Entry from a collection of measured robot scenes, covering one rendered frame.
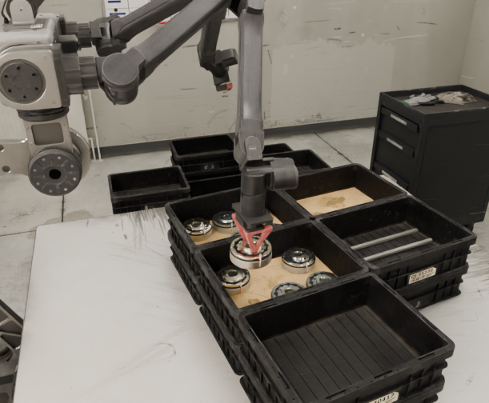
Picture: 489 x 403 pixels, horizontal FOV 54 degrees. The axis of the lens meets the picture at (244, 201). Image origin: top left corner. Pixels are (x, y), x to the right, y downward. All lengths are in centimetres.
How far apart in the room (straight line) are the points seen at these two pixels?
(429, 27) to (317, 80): 124
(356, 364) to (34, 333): 92
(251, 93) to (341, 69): 376
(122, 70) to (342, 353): 83
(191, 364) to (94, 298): 43
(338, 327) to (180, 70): 336
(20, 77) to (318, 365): 91
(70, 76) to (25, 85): 9
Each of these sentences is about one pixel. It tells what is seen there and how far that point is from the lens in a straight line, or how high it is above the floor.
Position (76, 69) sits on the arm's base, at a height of 147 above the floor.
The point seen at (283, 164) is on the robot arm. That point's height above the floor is 126.
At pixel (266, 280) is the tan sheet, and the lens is 142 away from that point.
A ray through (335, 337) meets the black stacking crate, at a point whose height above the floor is 83.
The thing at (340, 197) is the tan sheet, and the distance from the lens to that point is 189.
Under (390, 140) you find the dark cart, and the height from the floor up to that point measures 65.
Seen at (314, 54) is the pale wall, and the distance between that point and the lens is 471.
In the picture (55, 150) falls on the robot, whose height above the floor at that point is 120.
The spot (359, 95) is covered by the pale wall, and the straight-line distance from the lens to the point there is 505.
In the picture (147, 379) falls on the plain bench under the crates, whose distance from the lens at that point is 135.
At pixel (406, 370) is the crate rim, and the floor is 93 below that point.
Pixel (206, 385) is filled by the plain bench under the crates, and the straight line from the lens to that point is 132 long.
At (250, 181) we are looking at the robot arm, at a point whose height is 124.
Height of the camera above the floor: 170
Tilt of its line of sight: 29 degrees down
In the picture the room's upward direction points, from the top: straight up
